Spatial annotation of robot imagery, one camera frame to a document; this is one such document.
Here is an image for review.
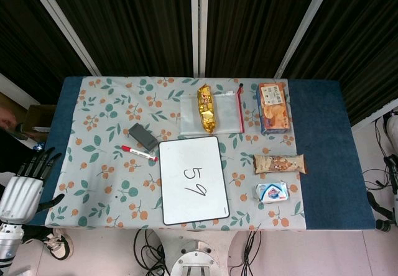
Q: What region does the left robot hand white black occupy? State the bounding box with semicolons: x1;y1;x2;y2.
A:
0;147;65;224

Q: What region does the dark grey eraser block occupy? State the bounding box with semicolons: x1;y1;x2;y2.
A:
128;122;160;151

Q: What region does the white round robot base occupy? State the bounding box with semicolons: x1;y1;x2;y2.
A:
170;239;224;276

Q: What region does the red marker pen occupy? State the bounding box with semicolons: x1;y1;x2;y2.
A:
120;144;159;162

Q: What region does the person in black clothes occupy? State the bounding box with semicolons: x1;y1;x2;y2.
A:
0;106;47;177

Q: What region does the black white sneaker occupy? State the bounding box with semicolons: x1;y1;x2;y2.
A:
43;228;75;260

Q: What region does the cardboard box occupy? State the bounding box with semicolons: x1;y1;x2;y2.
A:
23;104;57;140

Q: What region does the floral tablecloth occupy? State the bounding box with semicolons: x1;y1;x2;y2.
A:
45;76;308;232

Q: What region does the gold snack bag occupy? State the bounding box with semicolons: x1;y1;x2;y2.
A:
197;83;220;134

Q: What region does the clear zip pouch red zipper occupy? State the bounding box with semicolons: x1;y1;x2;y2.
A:
179;85;246;136

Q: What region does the white blue soap packet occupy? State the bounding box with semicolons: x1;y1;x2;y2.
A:
255;182;290;203

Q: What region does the brown snack bar wrapper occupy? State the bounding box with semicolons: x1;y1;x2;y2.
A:
252;154;308;175

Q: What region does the orange biscuit box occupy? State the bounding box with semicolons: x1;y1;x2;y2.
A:
256;81;293;135

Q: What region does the blue felt table cover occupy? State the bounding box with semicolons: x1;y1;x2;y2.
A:
29;76;376;232

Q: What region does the black tripod stand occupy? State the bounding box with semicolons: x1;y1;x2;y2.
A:
366;154;398;234

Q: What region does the white frame post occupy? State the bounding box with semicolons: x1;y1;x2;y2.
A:
351;101;398;131
273;0;337;78
24;0;101;75
0;72;41;106
190;0;209;77

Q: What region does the black floor cable bundle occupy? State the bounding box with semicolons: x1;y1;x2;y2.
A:
228;231;262;276
133;229;171;276

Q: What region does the white whiteboard black frame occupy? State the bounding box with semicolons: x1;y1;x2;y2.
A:
158;135;231;226

